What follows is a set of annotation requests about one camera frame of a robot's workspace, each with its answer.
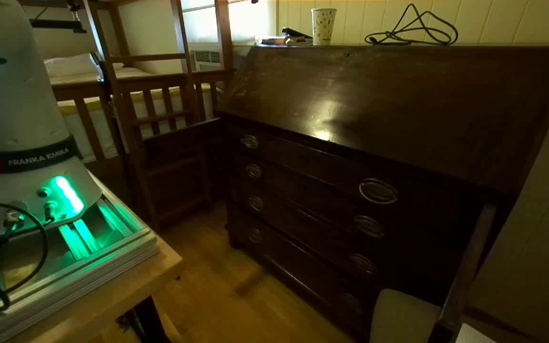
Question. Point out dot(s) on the wooden bunk bed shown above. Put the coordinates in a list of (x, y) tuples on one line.
[(160, 85)]

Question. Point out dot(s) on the stack of books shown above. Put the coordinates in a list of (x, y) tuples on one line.
[(293, 37)]

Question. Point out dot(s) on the window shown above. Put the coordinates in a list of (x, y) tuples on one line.
[(246, 19)]

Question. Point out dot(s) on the spotted paper cup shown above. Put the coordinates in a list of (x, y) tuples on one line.
[(323, 26)]

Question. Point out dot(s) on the desk drawer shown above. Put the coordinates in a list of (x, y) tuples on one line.
[(293, 259), (298, 224), (303, 193), (303, 162)]

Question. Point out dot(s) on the window air conditioner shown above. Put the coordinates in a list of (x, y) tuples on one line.
[(207, 59)]

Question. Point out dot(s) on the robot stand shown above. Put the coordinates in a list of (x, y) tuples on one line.
[(103, 286)]

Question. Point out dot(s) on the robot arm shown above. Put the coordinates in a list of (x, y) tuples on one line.
[(12, 95)]

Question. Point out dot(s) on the dark wooden slant-front desk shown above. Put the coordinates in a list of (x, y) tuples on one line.
[(398, 119)]

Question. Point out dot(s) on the white pillow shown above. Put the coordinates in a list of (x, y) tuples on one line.
[(72, 65)]

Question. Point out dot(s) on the slanted desk lid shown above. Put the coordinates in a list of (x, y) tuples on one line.
[(398, 105)]

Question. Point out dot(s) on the chair with pale seat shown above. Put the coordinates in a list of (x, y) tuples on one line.
[(403, 319)]

